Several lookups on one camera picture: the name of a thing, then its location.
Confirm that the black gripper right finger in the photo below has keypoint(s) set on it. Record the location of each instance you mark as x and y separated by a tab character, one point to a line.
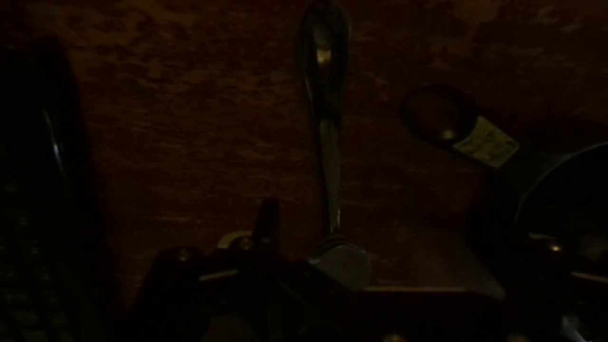
343	263

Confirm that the black keyboard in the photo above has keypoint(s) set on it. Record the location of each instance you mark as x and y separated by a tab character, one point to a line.
39	190

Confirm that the black bowl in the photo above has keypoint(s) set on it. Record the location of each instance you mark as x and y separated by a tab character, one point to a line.
558	209

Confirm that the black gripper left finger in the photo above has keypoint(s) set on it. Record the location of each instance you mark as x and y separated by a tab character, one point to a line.
267	228

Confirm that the metal spoon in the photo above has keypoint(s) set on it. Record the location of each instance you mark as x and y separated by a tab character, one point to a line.
324	126

